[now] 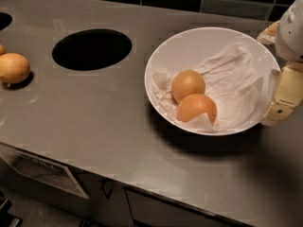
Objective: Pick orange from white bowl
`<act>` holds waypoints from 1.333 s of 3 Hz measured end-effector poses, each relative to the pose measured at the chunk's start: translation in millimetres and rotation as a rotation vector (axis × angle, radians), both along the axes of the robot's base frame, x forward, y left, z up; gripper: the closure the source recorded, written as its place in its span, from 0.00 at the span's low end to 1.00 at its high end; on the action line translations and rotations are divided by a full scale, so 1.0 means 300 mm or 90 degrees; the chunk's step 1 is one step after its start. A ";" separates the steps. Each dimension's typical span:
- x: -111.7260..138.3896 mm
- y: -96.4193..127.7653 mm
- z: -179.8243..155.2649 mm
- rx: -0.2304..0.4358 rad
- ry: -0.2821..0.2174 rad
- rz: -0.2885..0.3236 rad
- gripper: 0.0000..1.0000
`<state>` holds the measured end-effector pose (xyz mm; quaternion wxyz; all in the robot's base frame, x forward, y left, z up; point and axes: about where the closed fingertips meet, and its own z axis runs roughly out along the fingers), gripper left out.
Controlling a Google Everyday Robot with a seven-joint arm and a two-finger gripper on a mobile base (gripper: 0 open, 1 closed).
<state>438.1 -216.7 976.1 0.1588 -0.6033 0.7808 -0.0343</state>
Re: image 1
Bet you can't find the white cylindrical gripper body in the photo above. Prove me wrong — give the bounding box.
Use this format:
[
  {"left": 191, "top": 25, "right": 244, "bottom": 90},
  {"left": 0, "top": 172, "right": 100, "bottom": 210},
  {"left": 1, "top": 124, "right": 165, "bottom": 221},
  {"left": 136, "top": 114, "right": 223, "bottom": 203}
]
[{"left": 276, "top": 0, "right": 303, "bottom": 61}]

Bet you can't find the white ceramic bowl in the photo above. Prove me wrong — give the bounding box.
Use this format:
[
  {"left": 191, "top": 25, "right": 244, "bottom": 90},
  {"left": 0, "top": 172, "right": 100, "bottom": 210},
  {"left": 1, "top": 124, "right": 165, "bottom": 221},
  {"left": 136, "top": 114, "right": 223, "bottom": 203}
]
[{"left": 145, "top": 27, "right": 279, "bottom": 131}]

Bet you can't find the orange at bowl back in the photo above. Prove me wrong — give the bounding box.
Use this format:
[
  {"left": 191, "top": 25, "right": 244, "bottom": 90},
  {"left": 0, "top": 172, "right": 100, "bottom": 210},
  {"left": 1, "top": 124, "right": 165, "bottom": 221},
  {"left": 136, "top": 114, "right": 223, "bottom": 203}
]
[{"left": 171, "top": 70, "right": 205, "bottom": 102}]

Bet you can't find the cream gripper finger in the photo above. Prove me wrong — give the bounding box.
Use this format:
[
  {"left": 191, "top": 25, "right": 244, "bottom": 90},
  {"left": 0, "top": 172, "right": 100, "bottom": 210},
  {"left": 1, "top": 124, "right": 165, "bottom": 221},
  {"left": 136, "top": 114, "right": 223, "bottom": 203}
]
[
  {"left": 260, "top": 61, "right": 303, "bottom": 127},
  {"left": 257, "top": 21, "right": 279, "bottom": 44}
]

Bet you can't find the large orange on counter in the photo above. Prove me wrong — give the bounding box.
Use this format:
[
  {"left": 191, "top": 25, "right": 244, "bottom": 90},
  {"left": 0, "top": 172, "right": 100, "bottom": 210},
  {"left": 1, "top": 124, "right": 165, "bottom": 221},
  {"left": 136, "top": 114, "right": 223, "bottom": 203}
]
[{"left": 0, "top": 53, "right": 30, "bottom": 84}]

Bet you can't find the paper sign on cabinet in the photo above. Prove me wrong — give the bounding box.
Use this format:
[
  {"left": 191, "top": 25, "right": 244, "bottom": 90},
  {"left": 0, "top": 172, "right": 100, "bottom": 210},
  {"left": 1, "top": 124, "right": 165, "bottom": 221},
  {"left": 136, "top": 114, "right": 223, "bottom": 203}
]
[{"left": 0, "top": 145, "right": 89, "bottom": 200}]

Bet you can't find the dark cabinet drawer front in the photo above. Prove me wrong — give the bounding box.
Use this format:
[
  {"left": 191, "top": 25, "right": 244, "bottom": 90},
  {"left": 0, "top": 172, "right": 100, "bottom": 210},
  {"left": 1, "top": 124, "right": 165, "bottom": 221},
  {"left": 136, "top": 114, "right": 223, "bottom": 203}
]
[{"left": 125, "top": 188, "right": 249, "bottom": 227}]

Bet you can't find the white paper napkin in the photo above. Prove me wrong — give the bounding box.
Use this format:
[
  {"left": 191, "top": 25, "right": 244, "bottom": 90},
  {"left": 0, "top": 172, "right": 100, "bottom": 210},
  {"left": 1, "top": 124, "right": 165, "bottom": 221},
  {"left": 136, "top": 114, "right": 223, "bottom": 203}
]
[{"left": 149, "top": 43, "right": 263, "bottom": 135}]

